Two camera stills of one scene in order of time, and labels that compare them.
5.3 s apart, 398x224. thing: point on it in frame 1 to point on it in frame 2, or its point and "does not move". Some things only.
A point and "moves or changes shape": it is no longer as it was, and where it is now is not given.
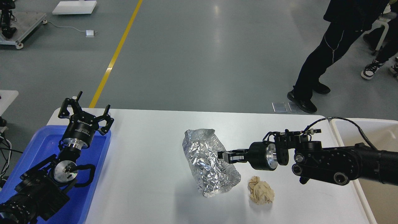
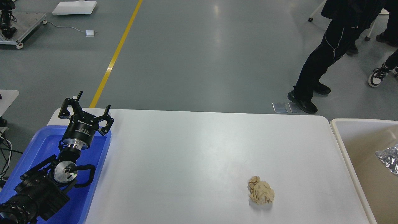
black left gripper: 81,127 does not move
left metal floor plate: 279,107 does not move
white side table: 6,96 does not move
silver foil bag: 210,174 moves or changes shape
